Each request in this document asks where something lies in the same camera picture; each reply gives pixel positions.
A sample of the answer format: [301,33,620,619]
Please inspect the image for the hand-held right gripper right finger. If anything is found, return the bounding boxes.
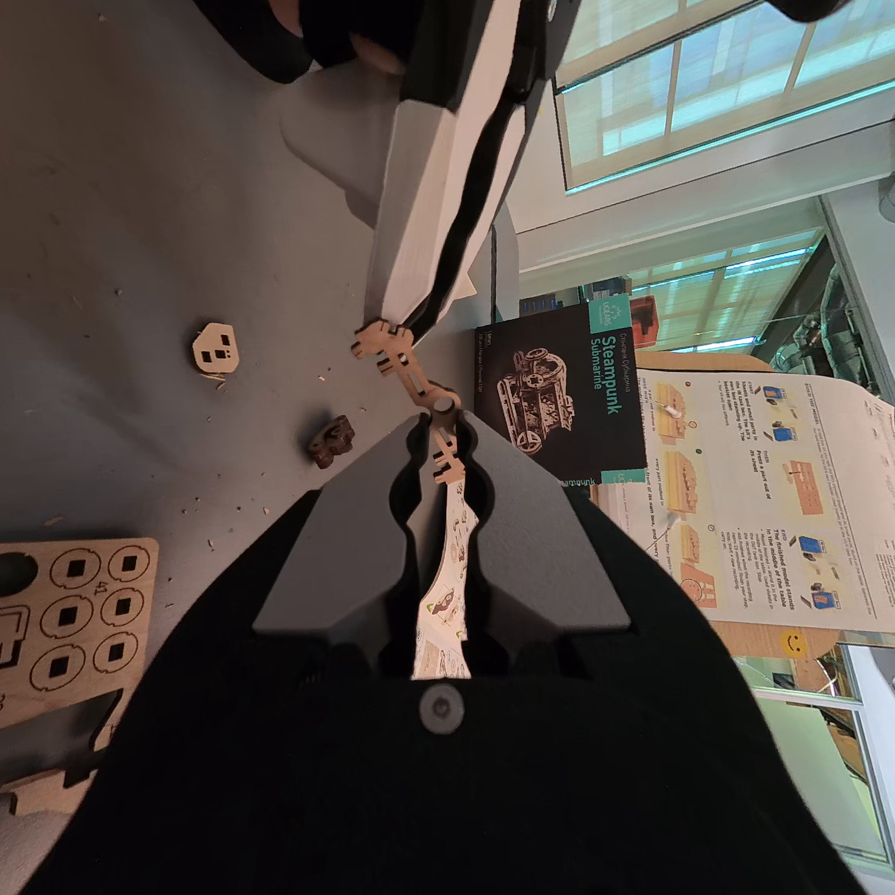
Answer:
[459,411,632,639]

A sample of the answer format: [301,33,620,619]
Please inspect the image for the window with blinds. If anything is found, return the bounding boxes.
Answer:
[551,0,895,195]
[519,229,827,354]

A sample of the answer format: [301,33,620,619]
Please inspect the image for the glass door frame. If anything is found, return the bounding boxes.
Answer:
[734,642,895,864]

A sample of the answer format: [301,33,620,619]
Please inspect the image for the dark brown box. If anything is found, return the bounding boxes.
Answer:
[473,302,649,485]

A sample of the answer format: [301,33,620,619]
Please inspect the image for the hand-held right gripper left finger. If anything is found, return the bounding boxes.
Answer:
[253,413,429,643]

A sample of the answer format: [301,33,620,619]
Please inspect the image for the wooden laser-cut parts sheet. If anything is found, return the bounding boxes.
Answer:
[0,537,161,820]

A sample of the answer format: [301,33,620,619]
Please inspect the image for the small pentagon wooden piece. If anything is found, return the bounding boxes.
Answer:
[192,322,241,373]

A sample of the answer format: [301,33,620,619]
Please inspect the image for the small dark wooden assembly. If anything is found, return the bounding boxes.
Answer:
[308,414,356,468]

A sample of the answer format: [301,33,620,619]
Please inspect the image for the person's left hand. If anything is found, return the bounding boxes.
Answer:
[269,0,408,76]

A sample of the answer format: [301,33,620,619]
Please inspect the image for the printed instruction sheet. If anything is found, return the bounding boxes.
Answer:
[589,348,895,660]
[642,369,895,635]

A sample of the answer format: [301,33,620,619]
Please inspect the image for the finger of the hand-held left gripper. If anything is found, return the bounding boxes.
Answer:
[364,0,525,331]
[407,83,545,345]

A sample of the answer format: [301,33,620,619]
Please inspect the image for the red box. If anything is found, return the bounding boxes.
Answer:
[628,294,662,345]

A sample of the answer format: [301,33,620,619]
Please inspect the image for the wooden strip part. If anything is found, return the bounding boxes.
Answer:
[351,318,468,488]

